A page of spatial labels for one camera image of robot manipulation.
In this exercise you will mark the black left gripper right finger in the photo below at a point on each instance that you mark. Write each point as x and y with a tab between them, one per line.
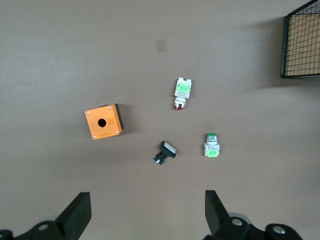
216	215

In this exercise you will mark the black square white-faced button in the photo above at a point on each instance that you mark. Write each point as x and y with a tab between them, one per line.
168	149

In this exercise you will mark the small brown tape patch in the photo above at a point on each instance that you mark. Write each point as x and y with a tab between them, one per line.
161	45

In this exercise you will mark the green push button switch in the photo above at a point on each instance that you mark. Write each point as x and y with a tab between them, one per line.
212	150

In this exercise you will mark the red push button switch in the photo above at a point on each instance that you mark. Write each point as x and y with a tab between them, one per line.
182	90

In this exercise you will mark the orange button enclosure box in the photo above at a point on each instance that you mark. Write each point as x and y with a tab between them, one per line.
110	125

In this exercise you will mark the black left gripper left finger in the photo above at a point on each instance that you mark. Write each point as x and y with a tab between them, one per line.
72	220

